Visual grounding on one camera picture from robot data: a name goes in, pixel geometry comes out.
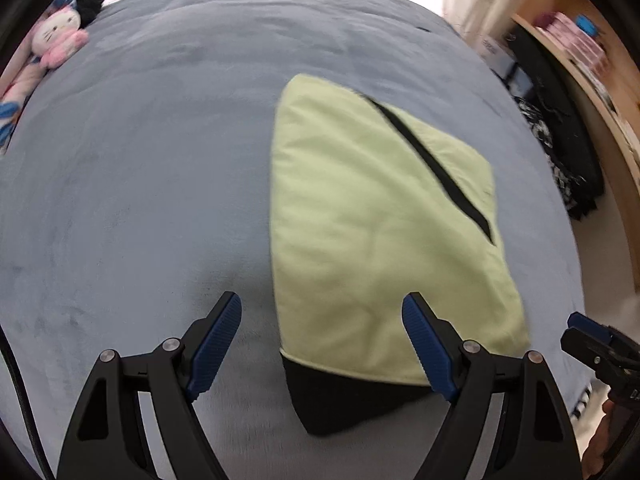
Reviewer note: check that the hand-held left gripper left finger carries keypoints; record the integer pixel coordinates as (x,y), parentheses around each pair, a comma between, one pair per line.
(215,350)

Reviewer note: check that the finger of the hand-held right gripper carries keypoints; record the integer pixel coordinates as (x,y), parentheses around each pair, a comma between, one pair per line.
(587,322)
(587,352)

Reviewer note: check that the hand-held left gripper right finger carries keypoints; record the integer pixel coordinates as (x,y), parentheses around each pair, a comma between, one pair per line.
(427,350)

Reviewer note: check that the green and black hooded jacket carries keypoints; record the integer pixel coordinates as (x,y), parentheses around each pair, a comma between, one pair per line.
(360,210)

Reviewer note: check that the black clothes pile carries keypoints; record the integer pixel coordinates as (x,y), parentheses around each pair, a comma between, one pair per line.
(560,110)

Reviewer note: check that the person's right hand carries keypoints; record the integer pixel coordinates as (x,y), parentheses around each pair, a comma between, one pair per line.
(600,440)

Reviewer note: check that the black and white patterned cloth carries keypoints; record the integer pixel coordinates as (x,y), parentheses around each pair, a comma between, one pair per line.
(545,150)

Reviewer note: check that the bed with blue-grey sheet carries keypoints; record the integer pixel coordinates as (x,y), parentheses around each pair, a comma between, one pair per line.
(150,160)

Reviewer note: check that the pink drawer organizer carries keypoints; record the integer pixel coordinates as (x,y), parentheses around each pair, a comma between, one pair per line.
(572,40)

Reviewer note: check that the white cardboard box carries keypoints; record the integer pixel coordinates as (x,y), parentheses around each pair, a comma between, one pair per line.
(495,55)

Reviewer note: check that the blue box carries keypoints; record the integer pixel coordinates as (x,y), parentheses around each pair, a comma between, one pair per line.
(586,25)

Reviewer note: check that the floral quilt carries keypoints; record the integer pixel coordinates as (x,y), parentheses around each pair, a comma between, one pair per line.
(15,100)

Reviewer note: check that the pink cat plush toy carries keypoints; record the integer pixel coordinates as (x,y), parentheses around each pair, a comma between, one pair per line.
(55,40)

